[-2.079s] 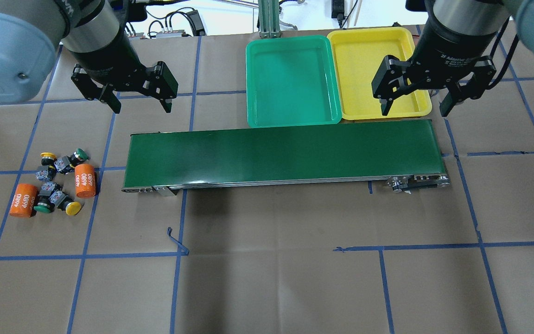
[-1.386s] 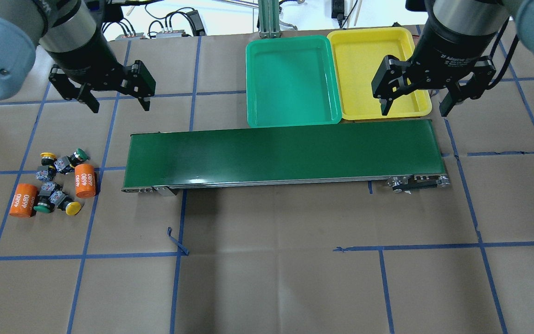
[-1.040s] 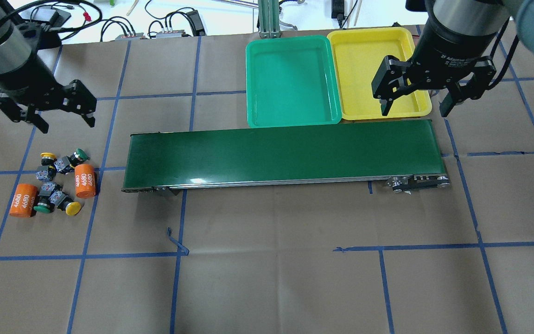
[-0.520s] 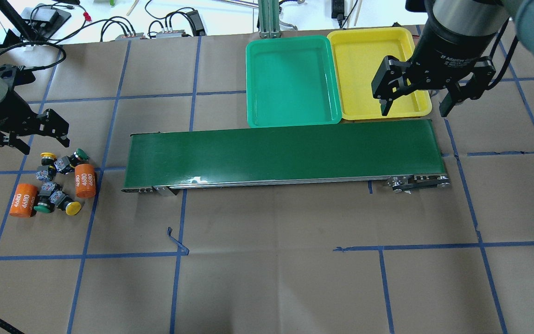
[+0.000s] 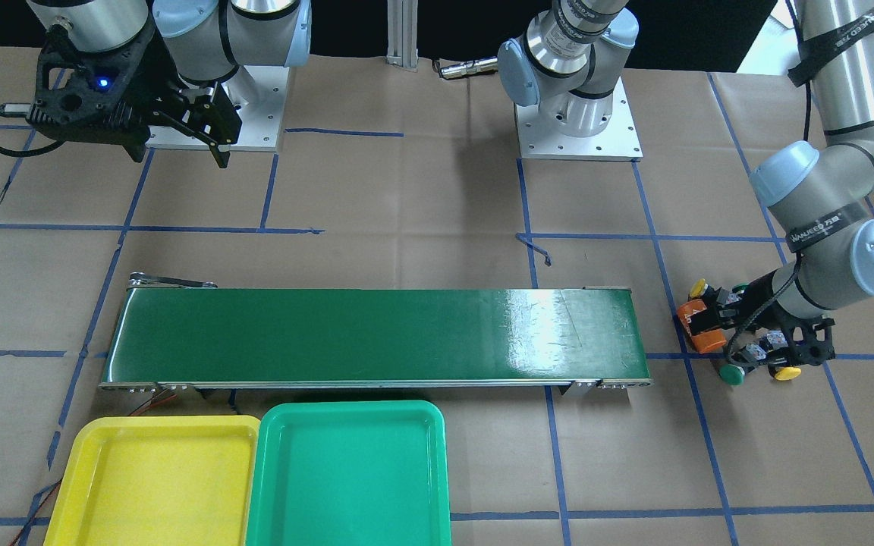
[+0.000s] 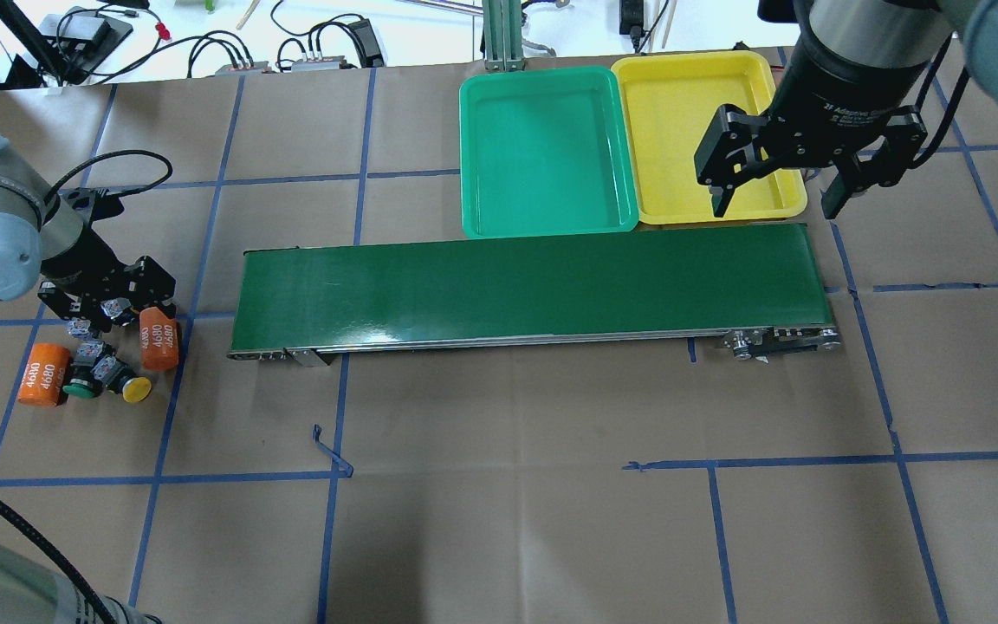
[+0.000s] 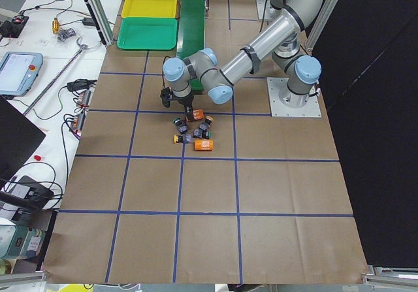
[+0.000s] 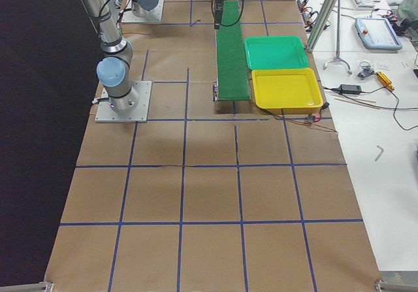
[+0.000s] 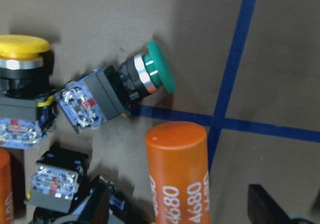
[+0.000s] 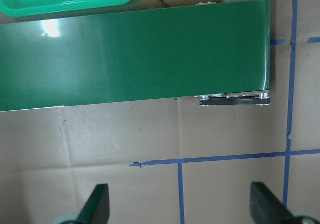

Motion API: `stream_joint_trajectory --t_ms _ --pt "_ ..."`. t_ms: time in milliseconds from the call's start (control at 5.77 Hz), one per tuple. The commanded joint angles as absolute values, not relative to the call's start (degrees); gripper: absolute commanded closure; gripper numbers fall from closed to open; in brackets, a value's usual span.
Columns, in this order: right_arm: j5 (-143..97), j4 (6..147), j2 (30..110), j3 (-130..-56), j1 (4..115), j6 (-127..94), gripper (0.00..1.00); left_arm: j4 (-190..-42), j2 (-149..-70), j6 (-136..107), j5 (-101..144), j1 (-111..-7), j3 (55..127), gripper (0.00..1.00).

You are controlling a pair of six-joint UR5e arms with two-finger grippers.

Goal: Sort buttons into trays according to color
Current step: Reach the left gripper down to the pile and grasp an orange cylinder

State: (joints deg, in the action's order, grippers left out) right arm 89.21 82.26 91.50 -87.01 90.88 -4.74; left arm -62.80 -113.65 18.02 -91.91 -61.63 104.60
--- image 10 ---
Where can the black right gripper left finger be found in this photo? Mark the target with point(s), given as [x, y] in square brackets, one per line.
[97, 207]

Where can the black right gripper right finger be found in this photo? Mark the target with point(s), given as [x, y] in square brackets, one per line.
[265, 207]

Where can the green conveyor belt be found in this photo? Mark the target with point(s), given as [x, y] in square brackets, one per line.
[218, 53]

